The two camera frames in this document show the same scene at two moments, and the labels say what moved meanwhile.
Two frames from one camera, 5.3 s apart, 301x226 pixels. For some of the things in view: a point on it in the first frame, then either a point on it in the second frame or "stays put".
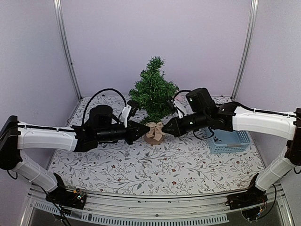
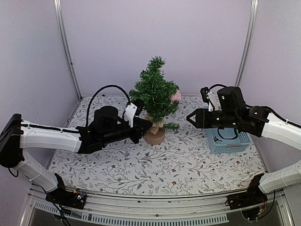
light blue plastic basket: [225, 141] stays put
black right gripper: [177, 132] to [201, 119]
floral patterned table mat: [180, 166] stays put
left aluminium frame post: [64, 41] stays put
